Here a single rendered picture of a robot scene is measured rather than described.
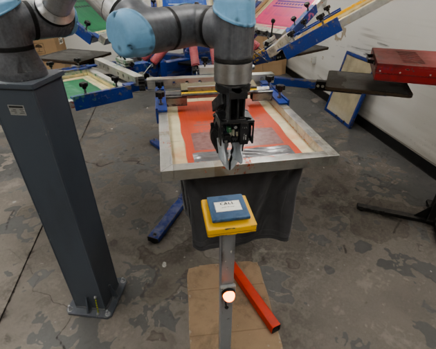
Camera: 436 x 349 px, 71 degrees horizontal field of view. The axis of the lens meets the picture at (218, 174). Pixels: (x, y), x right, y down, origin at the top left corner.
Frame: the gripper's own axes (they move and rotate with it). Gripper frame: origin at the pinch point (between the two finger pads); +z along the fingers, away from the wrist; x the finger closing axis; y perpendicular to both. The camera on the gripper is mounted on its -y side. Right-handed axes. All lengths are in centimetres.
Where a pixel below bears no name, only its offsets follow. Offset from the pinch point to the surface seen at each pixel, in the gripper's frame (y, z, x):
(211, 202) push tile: -2.4, 13.3, -4.1
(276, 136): -41, 15, 28
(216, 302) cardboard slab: -37, 108, 3
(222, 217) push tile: 4.0, 13.3, -2.3
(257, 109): -71, 15, 29
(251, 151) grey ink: -30.2, 14.1, 14.8
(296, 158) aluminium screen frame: -17.9, 11.2, 26.2
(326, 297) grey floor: -31, 110, 63
